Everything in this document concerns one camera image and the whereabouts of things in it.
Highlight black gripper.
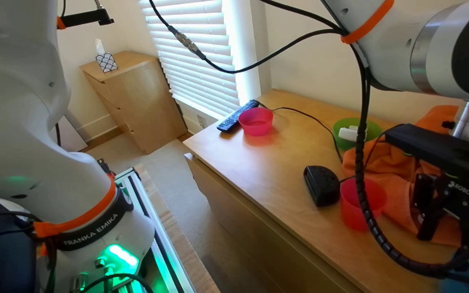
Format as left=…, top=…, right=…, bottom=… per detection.
left=385, top=123, right=469, bottom=240

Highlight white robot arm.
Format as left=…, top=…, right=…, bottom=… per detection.
left=0, top=0, right=469, bottom=289

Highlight white window blinds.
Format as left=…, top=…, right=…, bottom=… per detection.
left=138, top=0, right=239, bottom=118

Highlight wooden dresser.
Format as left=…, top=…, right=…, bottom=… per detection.
left=185, top=89, right=438, bottom=293

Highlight black mouse cable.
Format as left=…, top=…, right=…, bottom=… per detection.
left=257, top=100, right=387, bottom=183

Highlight black computer mouse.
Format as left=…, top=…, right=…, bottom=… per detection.
left=302, top=166, right=340, bottom=206

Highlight pink bowl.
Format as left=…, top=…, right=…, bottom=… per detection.
left=237, top=107, right=273, bottom=135

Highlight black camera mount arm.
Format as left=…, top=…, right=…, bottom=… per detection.
left=57, top=8, right=114, bottom=29

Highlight small wooden cabinet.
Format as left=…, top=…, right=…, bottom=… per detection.
left=81, top=50, right=187, bottom=153

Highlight black remote control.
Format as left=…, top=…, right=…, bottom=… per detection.
left=216, top=99, right=258, bottom=133

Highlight red plastic cup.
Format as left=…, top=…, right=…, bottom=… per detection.
left=340, top=177, right=387, bottom=231

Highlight green bowl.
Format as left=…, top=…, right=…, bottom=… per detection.
left=332, top=117, right=381, bottom=151

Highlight orange towel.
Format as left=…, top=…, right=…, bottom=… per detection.
left=342, top=105, right=460, bottom=247

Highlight black corrugated cable conduit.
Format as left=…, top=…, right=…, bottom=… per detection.
left=346, top=42, right=469, bottom=279

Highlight patterned tissue box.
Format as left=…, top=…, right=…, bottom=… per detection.
left=94, top=39, right=117, bottom=73

